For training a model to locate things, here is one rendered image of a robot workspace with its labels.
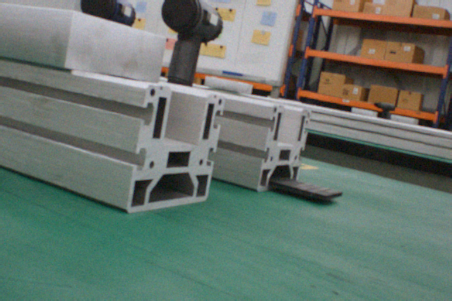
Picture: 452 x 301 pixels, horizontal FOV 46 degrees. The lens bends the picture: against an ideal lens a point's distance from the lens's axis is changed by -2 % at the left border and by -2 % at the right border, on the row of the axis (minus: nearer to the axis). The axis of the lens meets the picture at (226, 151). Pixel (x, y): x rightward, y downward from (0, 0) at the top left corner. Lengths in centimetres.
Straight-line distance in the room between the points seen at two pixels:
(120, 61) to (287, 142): 23
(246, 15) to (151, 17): 85
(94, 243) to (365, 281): 15
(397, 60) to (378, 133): 839
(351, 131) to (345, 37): 983
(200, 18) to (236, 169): 33
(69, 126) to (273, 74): 317
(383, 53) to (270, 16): 697
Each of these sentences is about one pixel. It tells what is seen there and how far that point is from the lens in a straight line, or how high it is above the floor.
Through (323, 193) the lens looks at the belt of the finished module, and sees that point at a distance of 53.
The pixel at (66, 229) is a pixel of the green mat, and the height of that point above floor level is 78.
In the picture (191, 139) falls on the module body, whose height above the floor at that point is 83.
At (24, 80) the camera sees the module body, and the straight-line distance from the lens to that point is 43.
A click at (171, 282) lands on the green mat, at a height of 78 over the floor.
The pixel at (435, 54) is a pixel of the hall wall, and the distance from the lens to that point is 1113.
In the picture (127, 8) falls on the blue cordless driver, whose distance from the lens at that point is 98.
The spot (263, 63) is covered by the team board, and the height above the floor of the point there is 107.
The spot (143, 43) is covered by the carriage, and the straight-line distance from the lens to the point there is 45.
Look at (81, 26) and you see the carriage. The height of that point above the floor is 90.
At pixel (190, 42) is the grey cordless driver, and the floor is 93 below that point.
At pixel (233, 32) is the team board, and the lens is 374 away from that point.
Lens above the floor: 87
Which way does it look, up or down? 6 degrees down
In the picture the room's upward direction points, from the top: 10 degrees clockwise
